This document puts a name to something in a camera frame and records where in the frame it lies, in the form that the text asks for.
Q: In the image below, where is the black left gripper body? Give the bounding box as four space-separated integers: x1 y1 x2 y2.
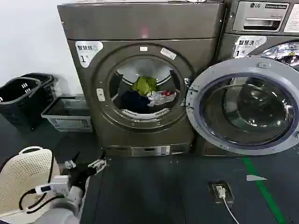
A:
69 164 98 188

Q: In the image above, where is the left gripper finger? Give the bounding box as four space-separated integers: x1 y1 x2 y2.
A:
64 151 81 170
87 150 112 174

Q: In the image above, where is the grey plastic crate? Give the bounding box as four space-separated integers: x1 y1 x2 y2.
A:
41 95 94 133

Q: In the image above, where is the white perforated laundry basket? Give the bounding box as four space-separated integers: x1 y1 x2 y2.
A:
0 146 62 224

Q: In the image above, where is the dark blue garment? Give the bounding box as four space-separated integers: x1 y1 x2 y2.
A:
118 89 153 113

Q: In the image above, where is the black plastic laundry basket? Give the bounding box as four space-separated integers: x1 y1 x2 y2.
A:
21 72 58 104
0 77 43 131

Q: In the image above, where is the green garment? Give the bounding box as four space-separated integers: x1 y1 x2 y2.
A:
131 76 158 97

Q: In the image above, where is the white and red garment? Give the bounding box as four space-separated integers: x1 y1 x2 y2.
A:
146 89 177 108

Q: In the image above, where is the black floor socket box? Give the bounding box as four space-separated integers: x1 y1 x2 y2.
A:
207 181 235 204

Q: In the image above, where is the grey front-load dryer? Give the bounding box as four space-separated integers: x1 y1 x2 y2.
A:
57 1 226 158

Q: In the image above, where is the round glass dryer door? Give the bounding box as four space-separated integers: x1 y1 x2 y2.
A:
185 57 299 156

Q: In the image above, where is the white floor tape piece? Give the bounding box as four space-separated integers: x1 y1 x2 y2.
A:
246 174 268 182

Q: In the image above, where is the green floor tape strip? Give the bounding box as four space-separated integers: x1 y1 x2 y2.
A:
241 156 288 224

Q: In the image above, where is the grey machine with control panel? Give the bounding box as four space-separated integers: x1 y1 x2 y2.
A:
194 0 299 157

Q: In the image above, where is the white charging cable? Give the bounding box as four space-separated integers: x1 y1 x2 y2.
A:
216 185 238 224

